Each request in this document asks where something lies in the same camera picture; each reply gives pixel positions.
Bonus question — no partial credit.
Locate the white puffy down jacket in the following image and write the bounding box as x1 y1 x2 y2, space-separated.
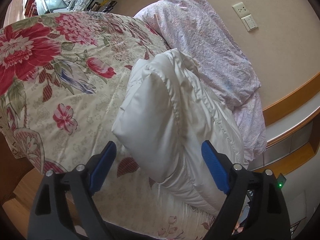
112 49 244 215

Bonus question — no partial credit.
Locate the person's right hand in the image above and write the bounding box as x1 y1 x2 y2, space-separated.
231 204 251 235

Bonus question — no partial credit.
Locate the cream red floral bedspread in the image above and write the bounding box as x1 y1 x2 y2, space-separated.
1 12 215 239

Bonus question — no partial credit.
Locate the pink floral pillow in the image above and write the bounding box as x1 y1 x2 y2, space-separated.
233 90 267 168
135 0 262 110

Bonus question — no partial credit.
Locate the white wall power socket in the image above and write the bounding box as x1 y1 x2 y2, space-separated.
232 2 251 18

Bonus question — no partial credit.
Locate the wooden headboard shelf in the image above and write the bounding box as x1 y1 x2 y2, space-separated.
249 74 319 176

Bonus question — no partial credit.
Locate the white wall switch panel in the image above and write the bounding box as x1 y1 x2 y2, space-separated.
241 14 258 32

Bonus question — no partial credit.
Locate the black device with green light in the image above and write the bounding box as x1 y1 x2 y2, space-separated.
275 173 287 190

